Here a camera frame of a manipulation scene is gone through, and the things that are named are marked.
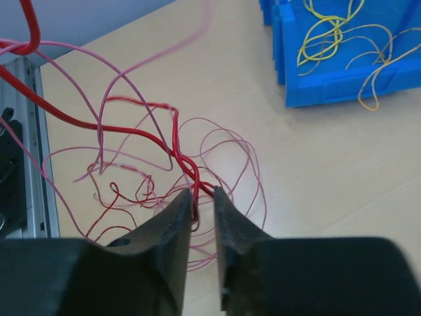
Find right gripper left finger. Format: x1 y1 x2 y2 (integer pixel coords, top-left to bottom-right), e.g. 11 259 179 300
1 190 192 315

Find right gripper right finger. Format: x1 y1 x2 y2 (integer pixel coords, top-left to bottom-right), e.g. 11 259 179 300
213 187 420 315

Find thick red wire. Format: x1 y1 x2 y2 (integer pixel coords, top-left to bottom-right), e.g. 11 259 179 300
0 0 218 231

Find wire bundle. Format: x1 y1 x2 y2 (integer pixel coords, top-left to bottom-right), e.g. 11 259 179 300
0 0 266 273

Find yellow wire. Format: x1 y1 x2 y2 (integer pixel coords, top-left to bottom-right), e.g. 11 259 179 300
297 0 421 111

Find small blue bin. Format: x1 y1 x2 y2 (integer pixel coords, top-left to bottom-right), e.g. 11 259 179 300
260 1 420 107

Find aluminium frame rails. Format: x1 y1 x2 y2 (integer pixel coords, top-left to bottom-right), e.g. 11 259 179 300
0 56 61 240

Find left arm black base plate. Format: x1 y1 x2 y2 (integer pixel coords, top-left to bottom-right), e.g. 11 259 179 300
1 126 27 238

